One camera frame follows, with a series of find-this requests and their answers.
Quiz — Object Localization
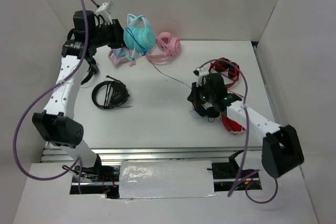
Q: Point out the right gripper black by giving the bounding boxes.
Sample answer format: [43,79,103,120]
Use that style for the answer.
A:
[188,80,216,106]

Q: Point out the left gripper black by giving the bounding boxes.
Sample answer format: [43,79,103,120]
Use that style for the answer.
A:
[90,19,135,49]

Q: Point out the teal cat ear headphones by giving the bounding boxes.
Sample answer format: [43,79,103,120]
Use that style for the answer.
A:
[123,14,156,61]

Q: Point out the red white headphones under arm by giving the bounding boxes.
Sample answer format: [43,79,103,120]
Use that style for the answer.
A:
[222,115,245,135]

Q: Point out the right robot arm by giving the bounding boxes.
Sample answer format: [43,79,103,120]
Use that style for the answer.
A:
[187,69,305,178]

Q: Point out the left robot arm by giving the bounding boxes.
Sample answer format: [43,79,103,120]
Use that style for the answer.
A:
[32,10,124,182]

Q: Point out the pink blue cat headphones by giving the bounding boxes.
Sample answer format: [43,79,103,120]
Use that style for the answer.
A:
[108,47,135,66]

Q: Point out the red black headphones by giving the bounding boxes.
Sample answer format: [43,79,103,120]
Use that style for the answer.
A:
[208,58,239,98]

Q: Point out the black headphones far left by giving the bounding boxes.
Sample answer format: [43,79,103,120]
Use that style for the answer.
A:
[81,62,99,85]

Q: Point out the pink over-ear headphones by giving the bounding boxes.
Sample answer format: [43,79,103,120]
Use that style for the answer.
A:
[147,31,181,65]

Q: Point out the pink earbuds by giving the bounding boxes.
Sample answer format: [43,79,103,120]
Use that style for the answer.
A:
[129,61,137,67]

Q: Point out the black headset with mic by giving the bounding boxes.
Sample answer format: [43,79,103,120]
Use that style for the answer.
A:
[91,75,130,110]

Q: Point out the white foam cover panel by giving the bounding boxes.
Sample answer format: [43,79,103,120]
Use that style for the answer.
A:
[119,161,215,199]

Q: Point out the black on-ear wired headphones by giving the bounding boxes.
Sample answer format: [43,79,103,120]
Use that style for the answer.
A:
[193,104,220,119]

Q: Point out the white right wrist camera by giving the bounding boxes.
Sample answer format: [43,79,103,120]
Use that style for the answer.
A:
[193,67,209,87]

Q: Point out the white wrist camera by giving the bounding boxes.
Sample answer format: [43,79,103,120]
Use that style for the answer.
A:
[193,67,209,87]
[95,1,114,18]

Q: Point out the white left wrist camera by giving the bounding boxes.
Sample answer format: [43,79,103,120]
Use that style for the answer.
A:
[95,1,114,18]

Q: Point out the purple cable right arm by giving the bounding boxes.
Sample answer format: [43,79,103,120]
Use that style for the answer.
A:
[195,60,279,204]

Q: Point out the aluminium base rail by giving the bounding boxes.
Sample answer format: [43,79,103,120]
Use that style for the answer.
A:
[43,144,292,158]

